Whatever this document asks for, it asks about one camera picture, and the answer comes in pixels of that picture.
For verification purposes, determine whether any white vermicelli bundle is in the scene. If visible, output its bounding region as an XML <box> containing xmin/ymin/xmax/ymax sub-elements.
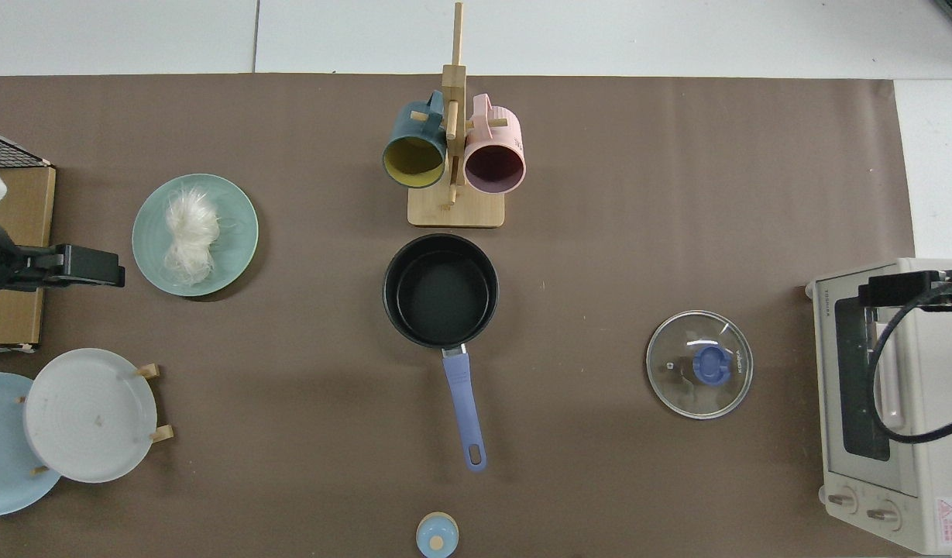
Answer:
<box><xmin>160</xmin><ymin>186</ymin><xmax>240</xmax><ymax>286</ymax></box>

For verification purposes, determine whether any glass lid with blue knob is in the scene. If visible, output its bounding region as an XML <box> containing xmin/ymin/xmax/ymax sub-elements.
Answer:
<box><xmin>646</xmin><ymin>310</ymin><xmax>754</xmax><ymax>420</ymax></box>

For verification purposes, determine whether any wooden plate rack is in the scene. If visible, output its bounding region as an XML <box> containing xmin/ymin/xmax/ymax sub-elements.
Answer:
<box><xmin>15</xmin><ymin>363</ymin><xmax>174</xmax><ymax>475</ymax></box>

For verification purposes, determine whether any pale green plate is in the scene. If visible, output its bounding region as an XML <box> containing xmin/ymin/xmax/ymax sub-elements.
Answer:
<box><xmin>132</xmin><ymin>174</ymin><xmax>259</xmax><ymax>298</ymax></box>

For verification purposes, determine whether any white plate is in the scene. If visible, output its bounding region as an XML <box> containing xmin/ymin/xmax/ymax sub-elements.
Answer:
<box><xmin>22</xmin><ymin>348</ymin><xmax>159</xmax><ymax>484</ymax></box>

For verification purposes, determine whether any light blue plate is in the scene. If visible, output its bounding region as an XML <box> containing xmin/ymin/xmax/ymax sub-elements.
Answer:
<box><xmin>0</xmin><ymin>372</ymin><xmax>62</xmax><ymax>518</ymax></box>

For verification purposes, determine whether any pale toaster oven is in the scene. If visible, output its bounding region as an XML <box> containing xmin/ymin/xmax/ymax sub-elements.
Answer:
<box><xmin>805</xmin><ymin>258</ymin><xmax>952</xmax><ymax>556</ymax></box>

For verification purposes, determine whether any brown table cloth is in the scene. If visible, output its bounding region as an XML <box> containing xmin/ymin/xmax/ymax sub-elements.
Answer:
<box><xmin>0</xmin><ymin>74</ymin><xmax>916</xmax><ymax>558</ymax></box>

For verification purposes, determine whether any dark teal mug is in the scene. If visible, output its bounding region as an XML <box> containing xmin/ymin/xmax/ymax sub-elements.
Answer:
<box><xmin>381</xmin><ymin>91</ymin><xmax>449</xmax><ymax>189</ymax></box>

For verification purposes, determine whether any wooden cup stand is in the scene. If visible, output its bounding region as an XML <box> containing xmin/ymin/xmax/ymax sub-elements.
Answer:
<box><xmin>407</xmin><ymin>2</ymin><xmax>506</xmax><ymax>229</ymax></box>

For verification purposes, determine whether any pink ribbed mug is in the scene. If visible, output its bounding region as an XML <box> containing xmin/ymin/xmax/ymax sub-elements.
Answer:
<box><xmin>463</xmin><ymin>94</ymin><xmax>527</xmax><ymax>195</ymax></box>

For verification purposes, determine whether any small blue round thing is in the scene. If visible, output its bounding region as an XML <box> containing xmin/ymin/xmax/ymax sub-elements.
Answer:
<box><xmin>416</xmin><ymin>511</ymin><xmax>459</xmax><ymax>558</ymax></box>

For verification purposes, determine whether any black pot with blue handle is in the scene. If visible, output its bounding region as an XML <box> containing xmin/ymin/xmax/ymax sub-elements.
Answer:
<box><xmin>382</xmin><ymin>234</ymin><xmax>500</xmax><ymax>474</ymax></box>

